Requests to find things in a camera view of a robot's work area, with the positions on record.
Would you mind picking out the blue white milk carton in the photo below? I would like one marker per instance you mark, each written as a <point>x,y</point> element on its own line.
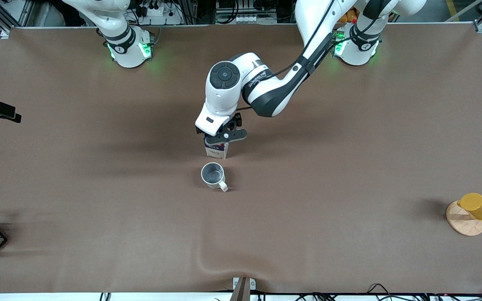
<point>217,150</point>

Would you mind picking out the beige ceramic mug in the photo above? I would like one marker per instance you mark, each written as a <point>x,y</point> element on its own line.
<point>213,174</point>

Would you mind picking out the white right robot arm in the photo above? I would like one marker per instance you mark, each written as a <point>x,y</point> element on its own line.
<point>129,47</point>

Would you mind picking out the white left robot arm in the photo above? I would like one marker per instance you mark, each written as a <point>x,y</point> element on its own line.
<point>266,92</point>

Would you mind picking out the yellow plastic cup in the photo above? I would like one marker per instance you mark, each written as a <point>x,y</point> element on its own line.
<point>477,206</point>

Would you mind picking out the brown table cover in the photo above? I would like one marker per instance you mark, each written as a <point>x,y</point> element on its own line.
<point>349,146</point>

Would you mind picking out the white power strip with plugs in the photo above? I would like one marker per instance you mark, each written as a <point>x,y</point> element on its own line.
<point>159,12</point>

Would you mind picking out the orange items crate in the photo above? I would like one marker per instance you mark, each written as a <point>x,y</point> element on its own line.
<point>349,16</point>

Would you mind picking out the wooden mug stand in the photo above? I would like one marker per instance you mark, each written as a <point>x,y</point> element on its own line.
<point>463,223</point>

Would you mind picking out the metal table edge bracket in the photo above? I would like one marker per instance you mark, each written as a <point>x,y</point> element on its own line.
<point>244,286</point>

